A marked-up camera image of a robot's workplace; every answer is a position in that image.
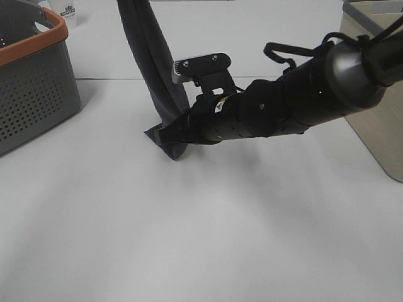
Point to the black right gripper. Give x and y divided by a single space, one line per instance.
208 122

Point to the dark grey towel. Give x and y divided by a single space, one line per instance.
153 58

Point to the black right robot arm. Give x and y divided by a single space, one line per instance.
340 77

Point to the grey basket with orange rim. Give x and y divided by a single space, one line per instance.
38 88

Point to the white cup with green logo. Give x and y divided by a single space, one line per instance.
67 10

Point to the beige storage bin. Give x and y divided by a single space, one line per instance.
379 128

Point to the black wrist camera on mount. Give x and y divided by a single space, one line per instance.
209 72

